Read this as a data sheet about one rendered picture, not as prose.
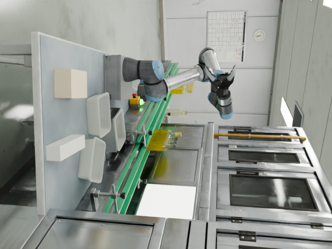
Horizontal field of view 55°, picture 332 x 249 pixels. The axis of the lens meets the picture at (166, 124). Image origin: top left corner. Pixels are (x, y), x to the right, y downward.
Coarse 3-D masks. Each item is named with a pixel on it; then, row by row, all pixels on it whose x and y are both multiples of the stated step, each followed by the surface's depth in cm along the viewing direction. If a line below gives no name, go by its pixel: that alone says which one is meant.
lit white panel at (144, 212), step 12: (144, 192) 196; (156, 192) 195; (168, 192) 195; (180, 192) 194; (192, 192) 194; (144, 204) 186; (156, 204) 185; (168, 204) 185; (180, 204) 184; (192, 204) 184; (156, 216) 176; (168, 216) 176; (180, 216) 175
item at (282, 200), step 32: (160, 128) 282; (192, 128) 279; (224, 128) 278; (256, 128) 276; (288, 128) 271; (224, 160) 233; (256, 160) 230; (288, 160) 230; (224, 192) 200; (256, 192) 199; (288, 192) 197; (320, 192) 196; (256, 224) 174; (288, 224) 173; (320, 224) 170
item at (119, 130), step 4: (120, 112) 194; (116, 116) 187; (120, 116) 200; (116, 120) 202; (120, 120) 202; (116, 124) 203; (120, 124) 203; (116, 128) 204; (120, 128) 204; (124, 128) 204; (116, 132) 187; (120, 132) 205; (124, 132) 205; (116, 136) 188; (120, 136) 207; (124, 136) 206; (116, 140) 190; (120, 140) 204; (124, 140) 205; (116, 144) 191; (120, 144) 200; (120, 148) 196
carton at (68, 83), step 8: (56, 72) 132; (64, 72) 132; (72, 72) 132; (80, 72) 140; (56, 80) 133; (64, 80) 132; (72, 80) 133; (80, 80) 140; (56, 88) 133; (64, 88) 132; (72, 88) 133; (80, 88) 141; (56, 96) 133; (64, 96) 133; (72, 96) 133; (80, 96) 141
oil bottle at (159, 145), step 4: (152, 140) 223; (148, 144) 220; (152, 144) 219; (156, 144) 219; (160, 144) 218; (164, 144) 218; (148, 148) 221; (152, 148) 220; (156, 148) 220; (160, 148) 219; (164, 148) 219
